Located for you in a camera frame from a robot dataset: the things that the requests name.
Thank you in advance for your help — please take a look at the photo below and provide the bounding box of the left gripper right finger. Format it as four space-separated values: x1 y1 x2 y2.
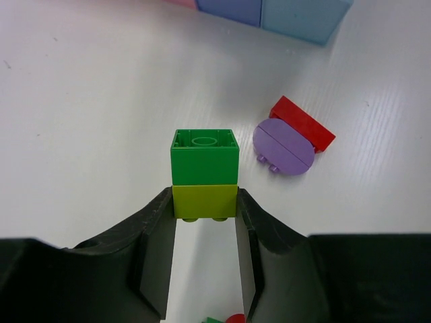
236 189 430 322

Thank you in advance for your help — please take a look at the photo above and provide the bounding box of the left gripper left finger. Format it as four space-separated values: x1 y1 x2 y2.
1 188 176 322

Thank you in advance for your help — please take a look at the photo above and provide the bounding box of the red rounded lego brick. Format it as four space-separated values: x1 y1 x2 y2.
226 314 246 323

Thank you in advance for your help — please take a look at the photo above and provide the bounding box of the small green lego brick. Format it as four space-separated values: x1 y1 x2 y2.
202 317 224 323

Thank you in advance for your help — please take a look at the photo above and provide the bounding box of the yellow-green lego brick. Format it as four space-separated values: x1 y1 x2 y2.
172 184 238 222

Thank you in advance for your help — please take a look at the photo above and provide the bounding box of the purple rounded lego brick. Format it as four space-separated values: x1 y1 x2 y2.
253 118 315 176

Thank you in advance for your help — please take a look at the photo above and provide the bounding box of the dark green lego brick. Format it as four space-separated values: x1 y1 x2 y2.
170 129 240 186

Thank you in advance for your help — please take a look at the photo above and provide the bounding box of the pink blue sorting tray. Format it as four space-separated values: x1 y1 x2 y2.
172 0 354 45

